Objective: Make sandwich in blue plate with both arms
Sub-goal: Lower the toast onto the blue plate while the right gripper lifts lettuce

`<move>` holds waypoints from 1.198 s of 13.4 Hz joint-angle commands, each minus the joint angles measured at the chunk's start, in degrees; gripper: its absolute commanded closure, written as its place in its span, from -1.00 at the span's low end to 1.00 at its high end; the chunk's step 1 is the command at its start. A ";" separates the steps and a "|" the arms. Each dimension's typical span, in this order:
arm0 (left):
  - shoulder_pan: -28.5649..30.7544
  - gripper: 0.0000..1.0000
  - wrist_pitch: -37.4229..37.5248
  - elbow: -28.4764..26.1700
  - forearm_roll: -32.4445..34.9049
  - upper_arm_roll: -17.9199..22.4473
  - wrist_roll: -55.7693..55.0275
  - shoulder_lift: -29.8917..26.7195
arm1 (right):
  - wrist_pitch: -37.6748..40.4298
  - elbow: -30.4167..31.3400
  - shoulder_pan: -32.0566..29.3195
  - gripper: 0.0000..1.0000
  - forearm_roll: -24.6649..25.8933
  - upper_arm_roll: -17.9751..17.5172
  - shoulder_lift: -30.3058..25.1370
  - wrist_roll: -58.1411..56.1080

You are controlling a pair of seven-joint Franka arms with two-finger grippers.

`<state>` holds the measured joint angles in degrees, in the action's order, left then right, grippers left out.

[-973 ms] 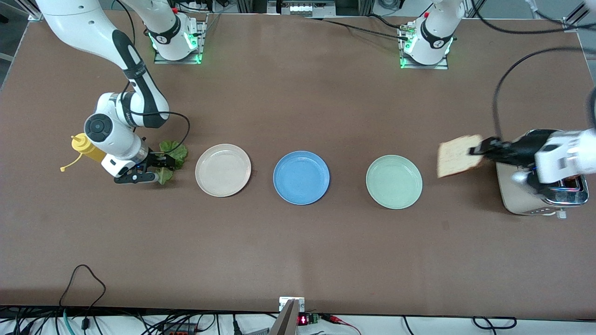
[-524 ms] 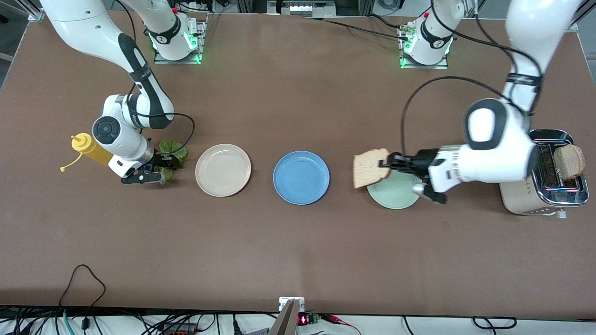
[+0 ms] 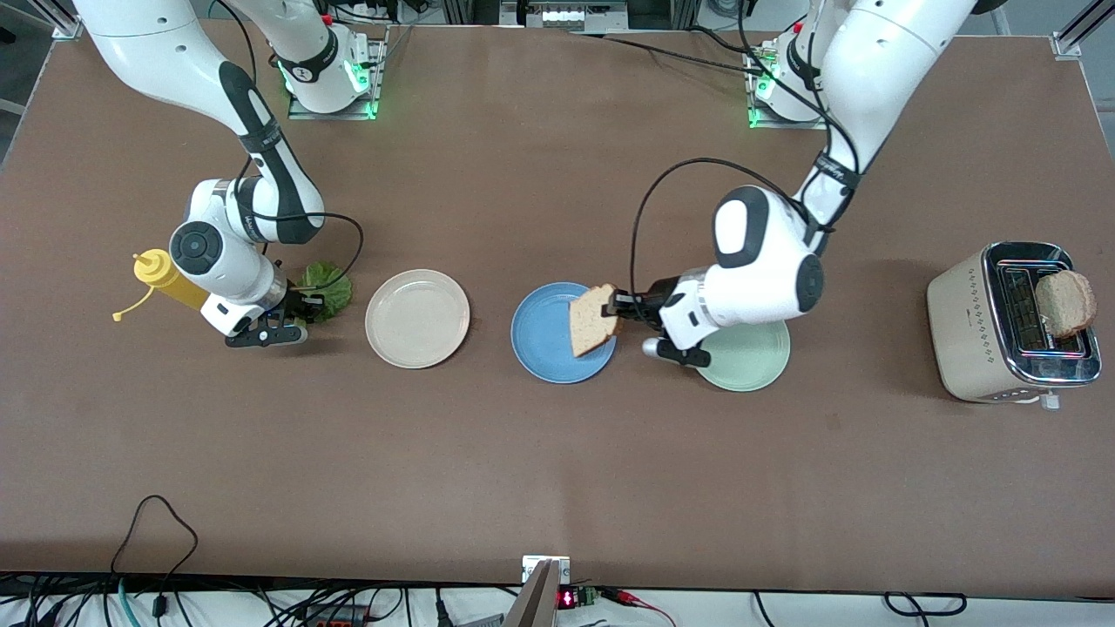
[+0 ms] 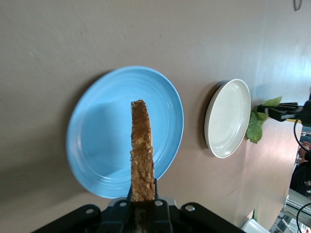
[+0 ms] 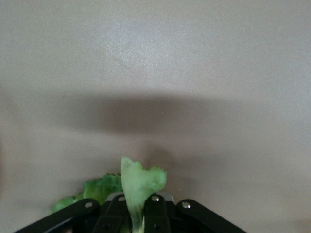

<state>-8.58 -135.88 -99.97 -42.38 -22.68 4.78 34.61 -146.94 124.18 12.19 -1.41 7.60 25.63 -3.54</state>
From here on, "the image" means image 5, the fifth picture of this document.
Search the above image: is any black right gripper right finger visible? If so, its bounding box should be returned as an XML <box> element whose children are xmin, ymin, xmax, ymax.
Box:
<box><xmin>143</xmin><ymin>193</ymin><xmax>246</xmax><ymax>233</ymax></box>

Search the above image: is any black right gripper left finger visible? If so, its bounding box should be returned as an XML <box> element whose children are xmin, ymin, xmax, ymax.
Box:
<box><xmin>13</xmin><ymin>193</ymin><xmax>133</xmax><ymax>233</ymax></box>

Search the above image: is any green lettuce leaf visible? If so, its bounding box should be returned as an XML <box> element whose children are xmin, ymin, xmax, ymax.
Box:
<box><xmin>51</xmin><ymin>156</ymin><xmax>168</xmax><ymax>233</ymax></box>

